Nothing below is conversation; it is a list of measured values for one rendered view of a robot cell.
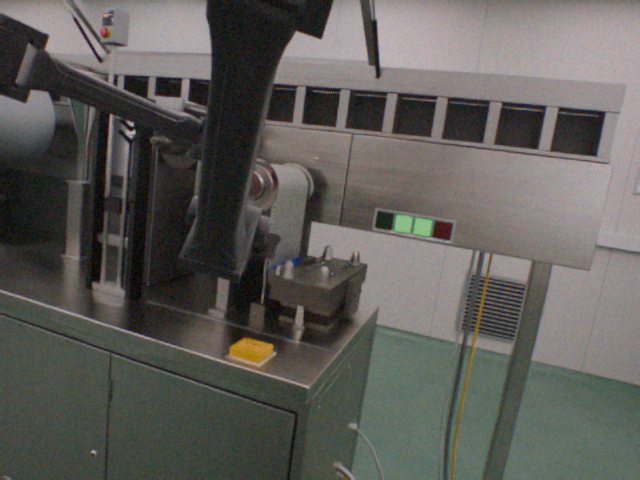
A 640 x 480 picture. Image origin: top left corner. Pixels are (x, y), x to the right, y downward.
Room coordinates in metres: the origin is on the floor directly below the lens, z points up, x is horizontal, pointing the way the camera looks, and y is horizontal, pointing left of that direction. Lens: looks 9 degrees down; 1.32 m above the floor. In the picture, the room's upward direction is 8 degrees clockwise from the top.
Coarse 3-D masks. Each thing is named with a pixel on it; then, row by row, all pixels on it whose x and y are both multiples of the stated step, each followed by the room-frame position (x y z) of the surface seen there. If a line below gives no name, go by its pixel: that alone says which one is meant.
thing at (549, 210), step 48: (288, 144) 1.51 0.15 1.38; (336, 144) 1.46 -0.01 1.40; (384, 144) 1.41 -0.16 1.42; (432, 144) 1.36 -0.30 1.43; (336, 192) 1.45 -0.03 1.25; (384, 192) 1.40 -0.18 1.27; (432, 192) 1.36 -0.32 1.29; (480, 192) 1.31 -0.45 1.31; (528, 192) 1.27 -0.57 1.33; (576, 192) 1.23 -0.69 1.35; (480, 240) 1.31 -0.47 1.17; (528, 240) 1.26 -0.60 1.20; (576, 240) 1.23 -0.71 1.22
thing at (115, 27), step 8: (112, 8) 1.36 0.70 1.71; (104, 16) 1.38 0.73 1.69; (112, 16) 1.36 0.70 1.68; (120, 16) 1.37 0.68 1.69; (128, 16) 1.39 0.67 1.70; (104, 24) 1.38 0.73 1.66; (112, 24) 1.36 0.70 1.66; (120, 24) 1.37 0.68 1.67; (128, 24) 1.39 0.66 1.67; (104, 32) 1.35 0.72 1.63; (112, 32) 1.36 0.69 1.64; (120, 32) 1.37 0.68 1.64; (104, 40) 1.37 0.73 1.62; (112, 40) 1.36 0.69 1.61; (120, 40) 1.37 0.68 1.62
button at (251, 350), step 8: (240, 344) 0.91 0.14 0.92; (248, 344) 0.91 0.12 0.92; (256, 344) 0.92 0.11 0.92; (264, 344) 0.92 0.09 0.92; (232, 352) 0.89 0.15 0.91; (240, 352) 0.88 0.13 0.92; (248, 352) 0.88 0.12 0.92; (256, 352) 0.88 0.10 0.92; (264, 352) 0.89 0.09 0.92; (248, 360) 0.87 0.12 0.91; (256, 360) 0.87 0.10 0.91
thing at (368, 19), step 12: (72, 0) 1.60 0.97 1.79; (360, 0) 1.28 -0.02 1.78; (372, 0) 1.26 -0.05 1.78; (84, 12) 1.65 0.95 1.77; (372, 12) 1.30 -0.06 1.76; (84, 24) 1.69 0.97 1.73; (372, 24) 1.31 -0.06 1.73; (84, 36) 1.70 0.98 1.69; (96, 36) 1.73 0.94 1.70; (372, 36) 1.37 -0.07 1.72; (108, 48) 1.77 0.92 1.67; (372, 48) 1.40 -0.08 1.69; (288, 60) 1.55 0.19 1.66; (300, 60) 1.54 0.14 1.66; (312, 60) 1.53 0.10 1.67; (372, 60) 1.44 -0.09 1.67
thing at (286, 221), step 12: (276, 216) 1.19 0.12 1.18; (288, 216) 1.27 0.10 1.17; (300, 216) 1.36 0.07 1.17; (276, 228) 1.20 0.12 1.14; (288, 228) 1.28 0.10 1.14; (300, 228) 1.37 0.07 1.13; (288, 240) 1.29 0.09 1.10; (276, 252) 1.22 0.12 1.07; (288, 252) 1.30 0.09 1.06; (276, 264) 1.23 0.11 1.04
